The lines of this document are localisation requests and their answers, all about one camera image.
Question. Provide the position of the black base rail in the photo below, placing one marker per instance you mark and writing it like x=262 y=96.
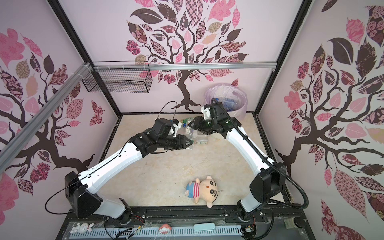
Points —
x=271 y=222

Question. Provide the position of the white bin pink liner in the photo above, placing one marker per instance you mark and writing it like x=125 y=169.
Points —
x=235 y=101

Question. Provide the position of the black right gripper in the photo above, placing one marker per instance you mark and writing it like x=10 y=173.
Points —
x=199 y=124

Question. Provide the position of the white bunny figurine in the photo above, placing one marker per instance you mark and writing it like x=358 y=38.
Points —
x=82 y=228

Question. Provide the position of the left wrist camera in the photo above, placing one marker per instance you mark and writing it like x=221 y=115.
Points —
x=176 y=125

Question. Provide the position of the aluminium rail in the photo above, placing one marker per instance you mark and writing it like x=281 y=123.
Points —
x=12 y=149
x=170 y=67

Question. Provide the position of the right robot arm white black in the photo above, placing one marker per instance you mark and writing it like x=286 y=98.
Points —
x=268 y=181

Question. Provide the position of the aluminium rail left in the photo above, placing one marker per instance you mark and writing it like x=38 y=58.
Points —
x=12 y=149

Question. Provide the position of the clear bottle green band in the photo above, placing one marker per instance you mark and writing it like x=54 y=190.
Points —
x=201 y=140

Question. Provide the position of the aluminium rail back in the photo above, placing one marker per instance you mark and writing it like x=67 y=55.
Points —
x=170 y=67

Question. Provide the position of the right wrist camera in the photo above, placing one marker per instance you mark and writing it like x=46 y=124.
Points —
x=206 y=112

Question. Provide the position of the white cable duct strip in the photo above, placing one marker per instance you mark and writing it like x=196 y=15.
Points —
x=154 y=232

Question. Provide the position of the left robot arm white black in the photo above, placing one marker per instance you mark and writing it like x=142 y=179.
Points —
x=82 y=189

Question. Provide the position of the green bottle at back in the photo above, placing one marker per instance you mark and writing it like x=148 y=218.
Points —
x=188 y=120

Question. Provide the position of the black wire basket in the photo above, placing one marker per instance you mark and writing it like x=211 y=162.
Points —
x=119 y=77

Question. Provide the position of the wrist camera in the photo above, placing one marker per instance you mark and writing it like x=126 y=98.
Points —
x=206 y=112
x=176 y=125

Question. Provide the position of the teal eraser block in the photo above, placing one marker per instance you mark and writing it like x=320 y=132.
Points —
x=204 y=227

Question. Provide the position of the red white small figurine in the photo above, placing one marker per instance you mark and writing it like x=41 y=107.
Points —
x=165 y=229

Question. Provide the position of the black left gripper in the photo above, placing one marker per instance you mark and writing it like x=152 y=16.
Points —
x=180 y=143

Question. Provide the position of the cartoon boy plush doll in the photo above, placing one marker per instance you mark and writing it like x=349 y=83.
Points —
x=206 y=190

